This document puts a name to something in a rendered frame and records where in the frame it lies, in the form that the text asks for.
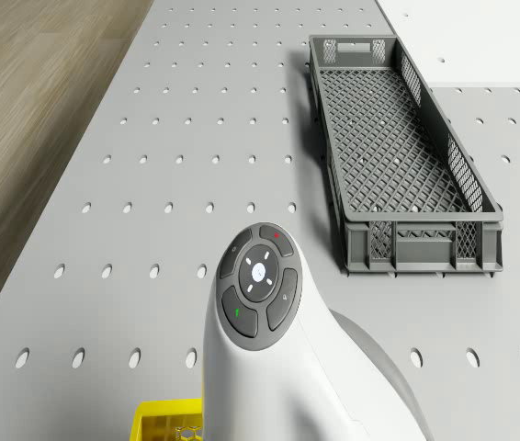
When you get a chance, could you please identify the dark grey basket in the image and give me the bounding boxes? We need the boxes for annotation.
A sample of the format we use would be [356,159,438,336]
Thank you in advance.
[307,34,505,277]

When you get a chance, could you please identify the white board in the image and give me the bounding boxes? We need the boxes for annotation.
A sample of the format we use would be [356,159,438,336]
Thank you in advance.
[373,0,520,89]

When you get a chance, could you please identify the yellow basket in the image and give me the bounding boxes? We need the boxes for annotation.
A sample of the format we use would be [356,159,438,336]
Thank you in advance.
[130,398,205,441]

